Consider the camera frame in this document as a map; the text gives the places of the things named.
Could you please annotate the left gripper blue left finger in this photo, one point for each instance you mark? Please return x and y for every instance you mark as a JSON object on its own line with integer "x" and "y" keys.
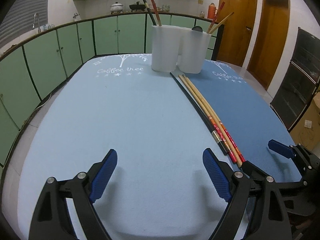
{"x": 100, "y": 174}

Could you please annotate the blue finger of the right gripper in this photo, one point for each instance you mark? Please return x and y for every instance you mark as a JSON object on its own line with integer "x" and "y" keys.
{"x": 281, "y": 149}

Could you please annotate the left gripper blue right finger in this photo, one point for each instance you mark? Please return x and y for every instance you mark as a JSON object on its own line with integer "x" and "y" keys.
{"x": 217, "y": 171}

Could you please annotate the red-ended bamboo chopstick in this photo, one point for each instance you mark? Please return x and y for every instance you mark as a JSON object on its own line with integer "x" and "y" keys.
{"x": 215, "y": 117}

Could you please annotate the black chopstick gold band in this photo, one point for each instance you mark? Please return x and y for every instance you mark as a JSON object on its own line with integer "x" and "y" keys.
{"x": 204, "y": 118}

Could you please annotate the plain-ended bamboo chopstick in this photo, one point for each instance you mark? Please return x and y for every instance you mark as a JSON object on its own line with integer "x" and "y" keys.
{"x": 217, "y": 130}

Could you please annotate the green kitchen base cabinets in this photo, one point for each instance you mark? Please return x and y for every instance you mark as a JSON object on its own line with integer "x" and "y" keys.
{"x": 31, "y": 70}

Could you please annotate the cardboard box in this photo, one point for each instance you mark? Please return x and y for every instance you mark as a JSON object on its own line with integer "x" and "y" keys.
{"x": 306, "y": 131}

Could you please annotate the dark blue table mat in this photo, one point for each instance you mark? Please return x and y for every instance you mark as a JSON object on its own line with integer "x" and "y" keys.
{"x": 248, "y": 118}

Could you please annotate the black oven rack appliance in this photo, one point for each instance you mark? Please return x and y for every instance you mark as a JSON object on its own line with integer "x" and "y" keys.
{"x": 300, "y": 81}

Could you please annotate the brown wooden door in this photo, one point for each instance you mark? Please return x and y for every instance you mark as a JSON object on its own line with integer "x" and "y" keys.
{"x": 270, "y": 41}
{"x": 237, "y": 30}

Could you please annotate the white utensil holder right cup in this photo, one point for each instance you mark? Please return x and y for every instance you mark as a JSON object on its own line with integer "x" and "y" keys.
{"x": 192, "y": 52}

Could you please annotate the white utensil holder cup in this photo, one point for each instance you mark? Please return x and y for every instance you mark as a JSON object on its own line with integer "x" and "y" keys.
{"x": 192, "y": 52}
{"x": 166, "y": 41}

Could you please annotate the bamboo chopstick in right cup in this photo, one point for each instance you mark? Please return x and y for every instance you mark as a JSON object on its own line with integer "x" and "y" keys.
{"x": 221, "y": 23}

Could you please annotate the black spoon in holder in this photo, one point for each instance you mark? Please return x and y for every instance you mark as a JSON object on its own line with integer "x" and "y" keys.
{"x": 197, "y": 28}

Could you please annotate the orange thermos flask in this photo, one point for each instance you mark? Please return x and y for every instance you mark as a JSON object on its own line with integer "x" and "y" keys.
{"x": 211, "y": 11}

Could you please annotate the white utensil holder left cup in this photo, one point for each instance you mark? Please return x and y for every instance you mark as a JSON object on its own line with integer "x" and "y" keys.
{"x": 166, "y": 41}

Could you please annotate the red chopstick in right cup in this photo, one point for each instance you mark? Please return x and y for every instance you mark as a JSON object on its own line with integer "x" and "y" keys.
{"x": 215, "y": 16}

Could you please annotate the red chopstick in cup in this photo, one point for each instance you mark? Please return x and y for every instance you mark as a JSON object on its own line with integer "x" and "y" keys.
{"x": 215, "y": 16}
{"x": 156, "y": 12}

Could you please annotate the chrome sink faucet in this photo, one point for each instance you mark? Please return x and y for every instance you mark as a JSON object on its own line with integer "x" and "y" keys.
{"x": 36, "y": 23}

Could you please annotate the black chopstick in holder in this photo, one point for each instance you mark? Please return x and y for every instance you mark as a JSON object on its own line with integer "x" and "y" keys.
{"x": 149, "y": 13}

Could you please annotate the white cooking pot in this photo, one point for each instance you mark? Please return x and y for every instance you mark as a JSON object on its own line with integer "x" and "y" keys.
{"x": 116, "y": 8}

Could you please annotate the red chopstick in left cup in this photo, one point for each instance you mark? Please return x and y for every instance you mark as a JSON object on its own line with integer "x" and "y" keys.
{"x": 156, "y": 12}

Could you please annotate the black wok on stove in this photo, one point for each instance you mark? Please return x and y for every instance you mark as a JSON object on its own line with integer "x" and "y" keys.
{"x": 137, "y": 7}

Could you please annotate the grey window blind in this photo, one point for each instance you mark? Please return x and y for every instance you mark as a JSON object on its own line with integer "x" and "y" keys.
{"x": 19, "y": 19}

